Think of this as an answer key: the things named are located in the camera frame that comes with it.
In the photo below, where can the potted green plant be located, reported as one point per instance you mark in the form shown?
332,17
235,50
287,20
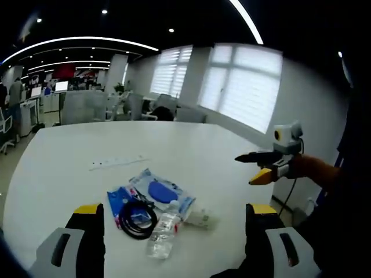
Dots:
121,88

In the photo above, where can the narrow window with blinds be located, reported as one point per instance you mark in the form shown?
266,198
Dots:
171,72

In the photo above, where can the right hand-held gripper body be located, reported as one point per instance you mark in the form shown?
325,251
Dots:
290,142

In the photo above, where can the grey desk partition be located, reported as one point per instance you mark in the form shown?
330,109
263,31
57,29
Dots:
84,107

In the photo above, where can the red wall panel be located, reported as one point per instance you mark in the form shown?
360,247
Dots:
64,71

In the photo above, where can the large window with blinds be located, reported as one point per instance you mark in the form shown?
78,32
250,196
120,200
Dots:
243,87

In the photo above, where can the computer monitor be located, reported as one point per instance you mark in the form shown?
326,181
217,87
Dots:
61,86

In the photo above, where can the white office chair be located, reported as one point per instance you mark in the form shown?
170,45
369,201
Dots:
5,127

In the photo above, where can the blue tissue packet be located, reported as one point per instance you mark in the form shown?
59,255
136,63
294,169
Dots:
114,202

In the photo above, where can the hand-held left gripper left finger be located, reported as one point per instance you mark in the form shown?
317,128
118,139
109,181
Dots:
49,252

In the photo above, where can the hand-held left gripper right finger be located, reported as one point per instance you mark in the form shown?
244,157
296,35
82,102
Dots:
301,255

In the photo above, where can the white paper cup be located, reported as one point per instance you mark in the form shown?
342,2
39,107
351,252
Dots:
200,218

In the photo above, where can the curved ceiling light strip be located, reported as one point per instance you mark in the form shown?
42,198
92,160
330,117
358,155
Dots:
246,20

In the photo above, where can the black backpack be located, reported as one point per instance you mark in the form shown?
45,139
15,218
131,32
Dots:
163,113

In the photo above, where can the person's right hand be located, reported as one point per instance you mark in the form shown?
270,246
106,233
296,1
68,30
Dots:
305,168

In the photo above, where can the person's dark clothing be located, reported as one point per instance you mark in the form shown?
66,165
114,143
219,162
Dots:
350,202

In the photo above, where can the white table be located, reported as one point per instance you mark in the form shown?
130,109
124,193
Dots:
188,139

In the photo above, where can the white power strip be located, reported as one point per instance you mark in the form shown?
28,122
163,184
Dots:
116,162

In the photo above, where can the clear plastic water bottle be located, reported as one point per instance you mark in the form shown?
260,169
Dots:
159,240

